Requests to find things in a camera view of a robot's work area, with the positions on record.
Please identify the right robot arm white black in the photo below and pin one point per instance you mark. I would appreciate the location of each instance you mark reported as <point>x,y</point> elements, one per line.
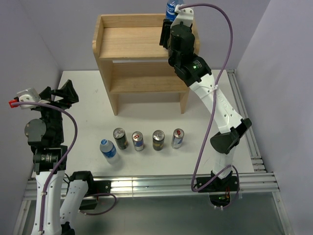
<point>178,39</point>

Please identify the Pocari Sweat bottle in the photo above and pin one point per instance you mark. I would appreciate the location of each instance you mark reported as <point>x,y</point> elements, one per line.
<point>170,9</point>
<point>109,151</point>

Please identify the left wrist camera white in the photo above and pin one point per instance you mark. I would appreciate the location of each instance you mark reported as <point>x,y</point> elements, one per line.
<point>27,95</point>

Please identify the black gold can right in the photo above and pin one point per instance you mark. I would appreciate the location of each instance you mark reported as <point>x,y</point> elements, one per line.
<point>158,140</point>

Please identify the black gold can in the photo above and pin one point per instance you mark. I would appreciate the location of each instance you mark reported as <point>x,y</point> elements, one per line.
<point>158,140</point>
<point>119,135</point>

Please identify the black gold can left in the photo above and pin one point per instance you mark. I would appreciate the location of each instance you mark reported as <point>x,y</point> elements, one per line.
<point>119,135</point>

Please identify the aluminium mounting rail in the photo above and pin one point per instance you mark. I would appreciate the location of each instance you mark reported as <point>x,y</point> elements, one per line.
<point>180,185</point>

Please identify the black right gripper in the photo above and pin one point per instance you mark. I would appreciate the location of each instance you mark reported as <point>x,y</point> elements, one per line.
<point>165,33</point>

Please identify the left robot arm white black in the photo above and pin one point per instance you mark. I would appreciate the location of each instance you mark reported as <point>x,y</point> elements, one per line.
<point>45,136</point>

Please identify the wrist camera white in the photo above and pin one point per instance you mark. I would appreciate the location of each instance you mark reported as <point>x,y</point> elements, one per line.
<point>27,95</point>
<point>185,16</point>

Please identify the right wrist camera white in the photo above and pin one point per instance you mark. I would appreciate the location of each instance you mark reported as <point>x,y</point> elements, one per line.
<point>185,16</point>

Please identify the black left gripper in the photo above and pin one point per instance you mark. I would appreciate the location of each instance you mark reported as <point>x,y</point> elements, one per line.
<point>64,103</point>

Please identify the aluminium side rail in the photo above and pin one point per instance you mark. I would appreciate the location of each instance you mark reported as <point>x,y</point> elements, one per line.
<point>255,154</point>

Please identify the wooden two-tier shelf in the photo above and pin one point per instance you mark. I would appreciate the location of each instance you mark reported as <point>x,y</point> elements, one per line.
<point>131,61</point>

